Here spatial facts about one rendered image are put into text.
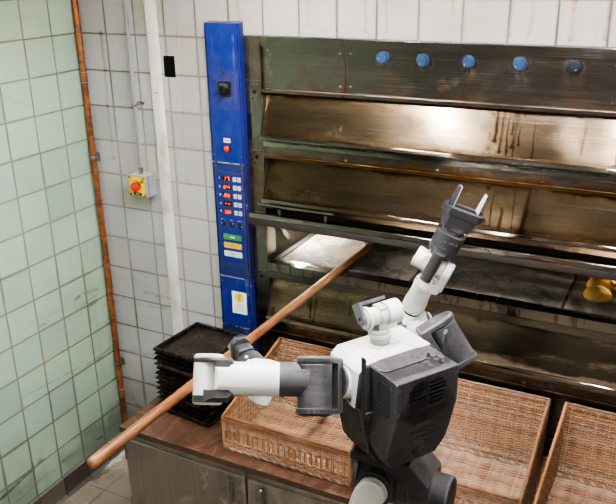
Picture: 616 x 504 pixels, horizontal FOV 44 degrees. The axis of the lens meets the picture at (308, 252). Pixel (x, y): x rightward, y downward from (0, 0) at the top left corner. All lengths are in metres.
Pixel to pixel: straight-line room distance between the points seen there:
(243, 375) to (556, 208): 1.31
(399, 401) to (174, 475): 1.55
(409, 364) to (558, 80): 1.13
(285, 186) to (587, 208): 1.15
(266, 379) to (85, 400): 2.06
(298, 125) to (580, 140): 1.03
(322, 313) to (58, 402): 1.33
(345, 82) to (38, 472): 2.22
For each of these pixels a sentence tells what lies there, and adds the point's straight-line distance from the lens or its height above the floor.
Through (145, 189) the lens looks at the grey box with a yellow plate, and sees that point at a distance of 3.41.
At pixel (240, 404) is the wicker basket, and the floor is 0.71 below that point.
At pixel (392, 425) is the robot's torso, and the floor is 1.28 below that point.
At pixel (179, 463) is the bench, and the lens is 3.25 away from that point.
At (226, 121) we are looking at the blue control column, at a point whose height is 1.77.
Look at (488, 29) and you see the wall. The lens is 2.69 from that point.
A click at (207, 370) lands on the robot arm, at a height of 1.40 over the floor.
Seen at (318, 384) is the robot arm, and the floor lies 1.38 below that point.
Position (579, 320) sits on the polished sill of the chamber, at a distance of 2.88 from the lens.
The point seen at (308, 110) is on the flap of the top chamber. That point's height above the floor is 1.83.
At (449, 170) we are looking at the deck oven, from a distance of 2.81.
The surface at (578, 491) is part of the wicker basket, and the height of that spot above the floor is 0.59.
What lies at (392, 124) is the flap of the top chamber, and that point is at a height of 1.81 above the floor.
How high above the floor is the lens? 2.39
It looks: 21 degrees down
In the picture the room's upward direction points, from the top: 1 degrees counter-clockwise
